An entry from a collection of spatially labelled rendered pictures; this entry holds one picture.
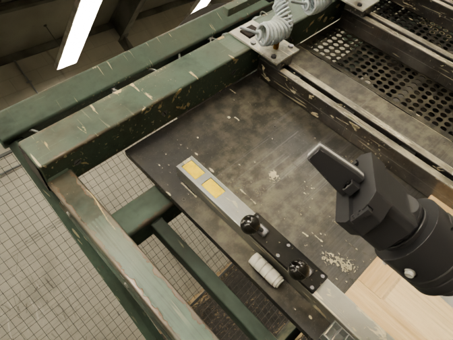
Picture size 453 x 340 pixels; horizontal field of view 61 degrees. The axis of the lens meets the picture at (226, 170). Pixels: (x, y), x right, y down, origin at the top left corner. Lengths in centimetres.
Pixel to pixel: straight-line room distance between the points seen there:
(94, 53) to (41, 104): 515
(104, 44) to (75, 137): 584
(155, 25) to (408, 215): 706
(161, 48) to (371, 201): 135
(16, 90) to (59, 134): 511
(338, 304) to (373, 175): 43
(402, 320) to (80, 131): 80
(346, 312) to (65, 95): 115
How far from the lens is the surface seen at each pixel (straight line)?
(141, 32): 716
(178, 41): 170
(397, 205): 44
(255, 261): 83
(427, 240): 45
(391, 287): 91
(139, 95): 102
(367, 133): 106
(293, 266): 70
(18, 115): 148
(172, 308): 77
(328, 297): 83
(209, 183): 90
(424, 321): 91
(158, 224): 96
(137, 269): 81
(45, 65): 632
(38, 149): 95
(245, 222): 73
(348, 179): 44
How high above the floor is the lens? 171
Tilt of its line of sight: 4 degrees down
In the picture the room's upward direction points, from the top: 34 degrees counter-clockwise
